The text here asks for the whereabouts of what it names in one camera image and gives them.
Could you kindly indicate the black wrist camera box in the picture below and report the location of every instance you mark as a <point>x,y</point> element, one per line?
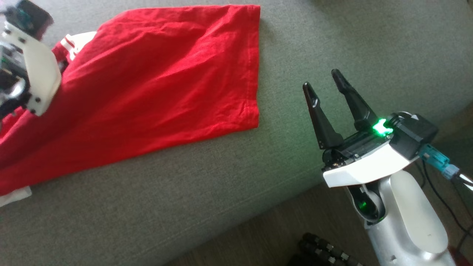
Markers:
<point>31,16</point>
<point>414,135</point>

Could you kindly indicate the white grey robot right arm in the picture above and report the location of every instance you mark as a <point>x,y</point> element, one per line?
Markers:
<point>414,221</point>

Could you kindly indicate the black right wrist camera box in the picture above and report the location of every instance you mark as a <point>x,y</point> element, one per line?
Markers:
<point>414,135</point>

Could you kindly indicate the grey fabric sofa seat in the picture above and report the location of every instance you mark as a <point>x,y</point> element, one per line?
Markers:
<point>288,44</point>

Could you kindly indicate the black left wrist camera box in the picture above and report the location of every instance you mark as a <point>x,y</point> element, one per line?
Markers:
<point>31,16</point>

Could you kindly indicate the left gripper white shield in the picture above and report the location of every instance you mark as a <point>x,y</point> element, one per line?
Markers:
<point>42,74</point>

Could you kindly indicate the red shirt with white sleeves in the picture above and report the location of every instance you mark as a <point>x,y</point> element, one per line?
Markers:
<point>147,81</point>

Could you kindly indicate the right gripper white shield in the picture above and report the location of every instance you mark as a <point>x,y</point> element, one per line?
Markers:
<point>366,166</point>

